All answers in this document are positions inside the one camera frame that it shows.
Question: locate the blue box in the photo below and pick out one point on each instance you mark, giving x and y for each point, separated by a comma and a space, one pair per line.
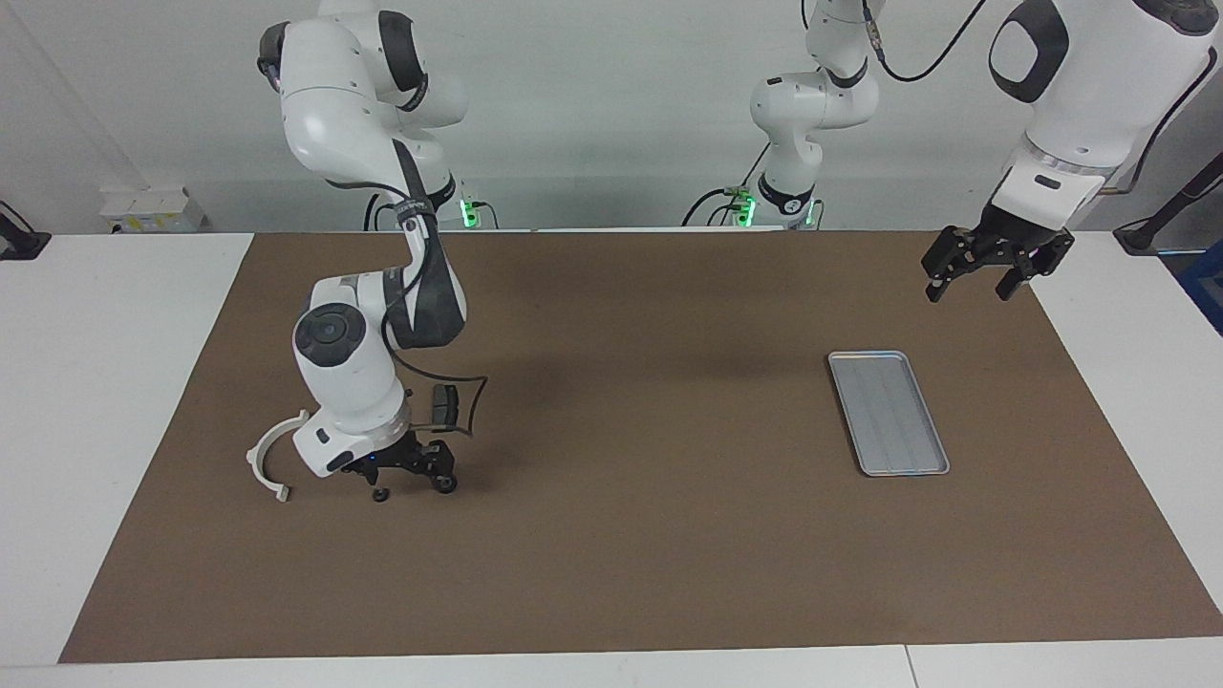
1209, 287

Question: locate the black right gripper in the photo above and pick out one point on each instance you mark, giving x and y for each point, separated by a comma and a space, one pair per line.
396, 456

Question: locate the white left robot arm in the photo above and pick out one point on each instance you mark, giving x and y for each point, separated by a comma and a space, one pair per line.
1089, 86

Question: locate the dark grey brake pad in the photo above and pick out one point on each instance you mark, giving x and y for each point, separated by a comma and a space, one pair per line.
444, 406

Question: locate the white semicircular bracket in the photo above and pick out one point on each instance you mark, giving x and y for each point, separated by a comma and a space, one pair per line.
253, 461

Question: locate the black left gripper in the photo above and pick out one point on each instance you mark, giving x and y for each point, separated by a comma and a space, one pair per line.
1011, 237

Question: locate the white power strip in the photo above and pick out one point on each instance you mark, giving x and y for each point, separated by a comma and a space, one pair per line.
143, 205

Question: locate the brown table mat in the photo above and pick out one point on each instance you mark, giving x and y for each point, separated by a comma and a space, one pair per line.
669, 573

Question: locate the silver metal tray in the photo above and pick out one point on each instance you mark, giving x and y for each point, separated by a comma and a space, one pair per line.
893, 420

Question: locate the large black bearing gear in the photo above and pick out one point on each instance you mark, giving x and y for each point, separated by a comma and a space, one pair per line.
445, 484

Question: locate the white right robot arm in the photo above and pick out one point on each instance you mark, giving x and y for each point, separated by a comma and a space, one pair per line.
344, 373

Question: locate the black clamp mount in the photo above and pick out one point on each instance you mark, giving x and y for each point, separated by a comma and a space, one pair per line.
19, 244

